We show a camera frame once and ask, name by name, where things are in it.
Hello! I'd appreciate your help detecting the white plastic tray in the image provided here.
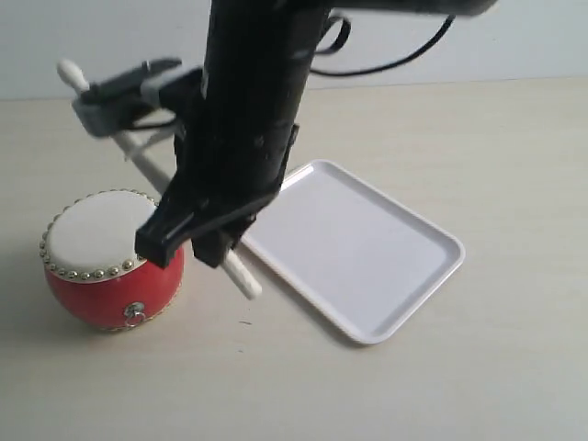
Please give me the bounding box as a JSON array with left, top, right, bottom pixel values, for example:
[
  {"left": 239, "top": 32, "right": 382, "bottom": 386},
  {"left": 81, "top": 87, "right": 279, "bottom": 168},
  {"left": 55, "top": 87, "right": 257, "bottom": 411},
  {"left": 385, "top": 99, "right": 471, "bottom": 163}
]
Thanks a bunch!
[{"left": 242, "top": 160, "right": 466, "bottom": 345}]

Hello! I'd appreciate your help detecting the white drumstick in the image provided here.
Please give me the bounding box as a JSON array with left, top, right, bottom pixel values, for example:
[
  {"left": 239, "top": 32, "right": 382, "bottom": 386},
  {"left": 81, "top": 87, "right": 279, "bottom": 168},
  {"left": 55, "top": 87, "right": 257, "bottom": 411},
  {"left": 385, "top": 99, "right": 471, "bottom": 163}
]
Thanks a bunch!
[{"left": 56, "top": 59, "right": 263, "bottom": 300}]

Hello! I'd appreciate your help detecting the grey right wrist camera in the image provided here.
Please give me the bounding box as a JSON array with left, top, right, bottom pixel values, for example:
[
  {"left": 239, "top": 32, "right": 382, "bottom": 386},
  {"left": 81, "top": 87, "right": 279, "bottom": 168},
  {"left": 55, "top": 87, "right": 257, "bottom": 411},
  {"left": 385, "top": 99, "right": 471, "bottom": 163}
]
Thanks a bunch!
[{"left": 72, "top": 57, "right": 202, "bottom": 138}]

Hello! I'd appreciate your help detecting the red small drum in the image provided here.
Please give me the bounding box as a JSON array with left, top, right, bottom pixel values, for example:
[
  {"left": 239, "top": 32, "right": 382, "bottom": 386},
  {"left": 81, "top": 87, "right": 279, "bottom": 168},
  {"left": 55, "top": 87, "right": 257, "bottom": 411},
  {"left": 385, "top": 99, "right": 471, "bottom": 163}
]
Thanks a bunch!
[{"left": 39, "top": 189, "right": 185, "bottom": 331}]

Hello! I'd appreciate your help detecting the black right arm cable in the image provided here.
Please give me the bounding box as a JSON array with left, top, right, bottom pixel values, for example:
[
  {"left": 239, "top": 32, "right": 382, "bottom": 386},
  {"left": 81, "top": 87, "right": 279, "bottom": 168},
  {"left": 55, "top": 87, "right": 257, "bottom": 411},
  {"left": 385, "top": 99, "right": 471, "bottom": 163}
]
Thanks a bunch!
[{"left": 310, "top": 11, "right": 458, "bottom": 77}]

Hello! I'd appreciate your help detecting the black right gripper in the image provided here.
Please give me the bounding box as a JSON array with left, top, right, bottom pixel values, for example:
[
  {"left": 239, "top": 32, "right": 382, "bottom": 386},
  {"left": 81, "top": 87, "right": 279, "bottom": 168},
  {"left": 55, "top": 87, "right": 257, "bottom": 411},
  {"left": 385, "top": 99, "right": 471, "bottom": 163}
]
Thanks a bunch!
[{"left": 135, "top": 1, "right": 330, "bottom": 268}]

